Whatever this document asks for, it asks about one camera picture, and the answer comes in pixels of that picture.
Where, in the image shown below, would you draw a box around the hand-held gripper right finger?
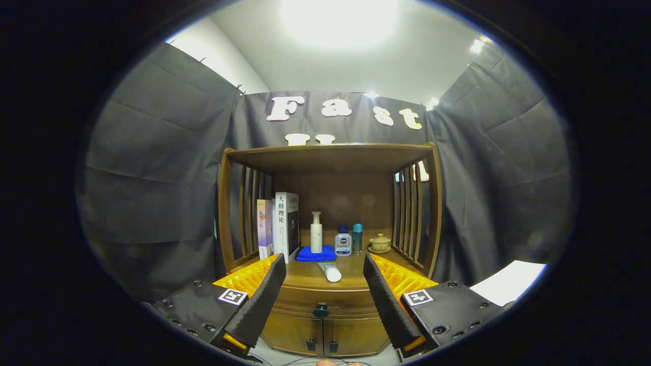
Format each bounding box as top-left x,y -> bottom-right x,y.
363,252 -> 514,359

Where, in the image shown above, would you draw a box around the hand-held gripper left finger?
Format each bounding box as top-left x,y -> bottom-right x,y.
145,253 -> 287,356

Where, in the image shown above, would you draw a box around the brown wooden drawer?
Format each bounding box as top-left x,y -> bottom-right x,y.
275,285 -> 377,318

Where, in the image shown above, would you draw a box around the white green tube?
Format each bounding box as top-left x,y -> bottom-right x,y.
317,262 -> 342,283

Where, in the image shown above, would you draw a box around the wooden cabinet door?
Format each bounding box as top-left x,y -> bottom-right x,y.
323,316 -> 391,357
261,311 -> 324,356

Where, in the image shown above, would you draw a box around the wooden countertop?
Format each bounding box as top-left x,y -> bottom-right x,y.
239,249 -> 427,291

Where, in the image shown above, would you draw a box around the brown wooden cabinet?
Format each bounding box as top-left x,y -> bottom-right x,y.
218,142 -> 442,357

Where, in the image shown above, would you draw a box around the blue folded cloth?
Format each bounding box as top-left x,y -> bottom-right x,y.
296,245 -> 337,262

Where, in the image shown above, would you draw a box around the purple book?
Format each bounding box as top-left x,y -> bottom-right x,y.
257,199 -> 275,260

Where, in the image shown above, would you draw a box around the white book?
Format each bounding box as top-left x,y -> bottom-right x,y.
274,192 -> 300,264

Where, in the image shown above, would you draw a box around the white bottle blue cap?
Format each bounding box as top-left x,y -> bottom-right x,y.
335,225 -> 352,257

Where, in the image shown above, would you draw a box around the white pump bottle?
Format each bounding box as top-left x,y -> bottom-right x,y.
310,211 -> 323,254

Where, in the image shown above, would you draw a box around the white panel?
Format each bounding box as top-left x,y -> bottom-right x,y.
469,260 -> 547,307

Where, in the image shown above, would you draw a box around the black backdrop cloth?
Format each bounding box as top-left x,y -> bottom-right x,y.
75,41 -> 575,306

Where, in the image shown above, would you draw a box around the black cables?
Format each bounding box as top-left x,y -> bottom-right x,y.
249,353 -> 372,366

